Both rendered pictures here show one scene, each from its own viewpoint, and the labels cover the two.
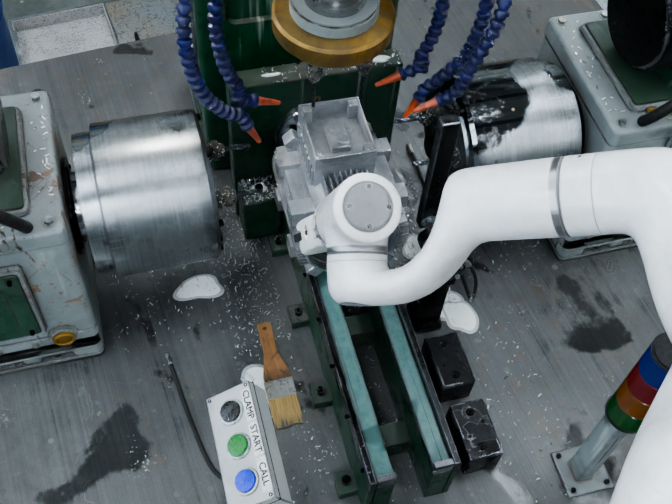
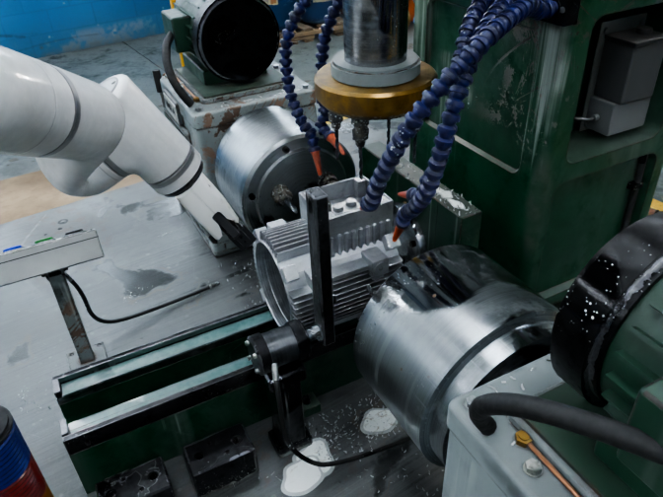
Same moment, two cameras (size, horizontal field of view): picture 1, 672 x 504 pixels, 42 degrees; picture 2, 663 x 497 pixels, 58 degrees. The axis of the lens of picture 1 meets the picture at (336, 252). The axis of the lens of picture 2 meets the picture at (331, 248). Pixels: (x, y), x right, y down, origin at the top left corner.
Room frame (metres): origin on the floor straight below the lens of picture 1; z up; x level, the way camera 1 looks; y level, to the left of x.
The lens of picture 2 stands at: (0.84, -0.82, 1.63)
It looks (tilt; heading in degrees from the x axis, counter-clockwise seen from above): 35 degrees down; 84
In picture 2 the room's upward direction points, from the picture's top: 3 degrees counter-clockwise
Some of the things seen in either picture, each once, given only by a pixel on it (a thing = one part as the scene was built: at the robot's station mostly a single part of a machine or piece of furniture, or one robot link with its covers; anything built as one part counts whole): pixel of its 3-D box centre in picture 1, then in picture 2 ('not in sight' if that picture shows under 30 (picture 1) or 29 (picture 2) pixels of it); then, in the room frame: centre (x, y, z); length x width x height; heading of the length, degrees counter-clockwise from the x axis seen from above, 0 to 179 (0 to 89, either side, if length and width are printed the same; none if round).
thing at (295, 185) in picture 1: (338, 197); (326, 268); (0.92, 0.00, 1.02); 0.20 x 0.19 x 0.19; 19
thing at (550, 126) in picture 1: (511, 131); (479, 370); (1.08, -0.29, 1.04); 0.41 x 0.25 x 0.25; 110
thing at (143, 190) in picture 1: (119, 198); (274, 166); (0.85, 0.36, 1.04); 0.37 x 0.25 x 0.25; 110
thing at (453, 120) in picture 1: (437, 175); (320, 272); (0.89, -0.15, 1.12); 0.04 x 0.03 x 0.26; 20
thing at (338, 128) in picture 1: (336, 142); (345, 215); (0.95, 0.02, 1.11); 0.12 x 0.11 x 0.07; 19
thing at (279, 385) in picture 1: (276, 373); not in sight; (0.68, 0.08, 0.80); 0.21 x 0.05 x 0.01; 20
